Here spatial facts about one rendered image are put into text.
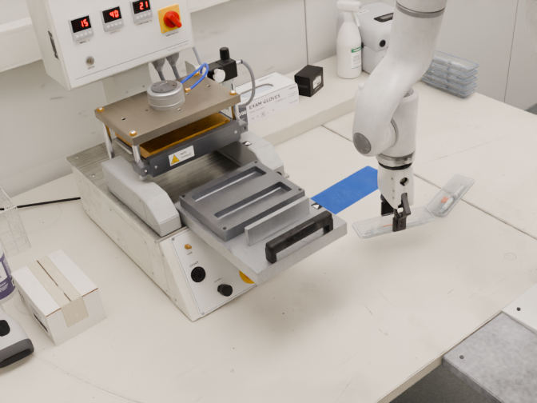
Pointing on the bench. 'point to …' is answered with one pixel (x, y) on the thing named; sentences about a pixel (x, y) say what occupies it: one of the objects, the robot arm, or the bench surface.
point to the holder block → (240, 198)
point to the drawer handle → (324, 220)
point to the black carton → (309, 80)
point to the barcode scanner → (13, 340)
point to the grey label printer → (372, 33)
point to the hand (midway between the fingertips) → (393, 216)
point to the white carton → (265, 97)
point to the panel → (188, 247)
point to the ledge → (312, 105)
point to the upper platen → (177, 135)
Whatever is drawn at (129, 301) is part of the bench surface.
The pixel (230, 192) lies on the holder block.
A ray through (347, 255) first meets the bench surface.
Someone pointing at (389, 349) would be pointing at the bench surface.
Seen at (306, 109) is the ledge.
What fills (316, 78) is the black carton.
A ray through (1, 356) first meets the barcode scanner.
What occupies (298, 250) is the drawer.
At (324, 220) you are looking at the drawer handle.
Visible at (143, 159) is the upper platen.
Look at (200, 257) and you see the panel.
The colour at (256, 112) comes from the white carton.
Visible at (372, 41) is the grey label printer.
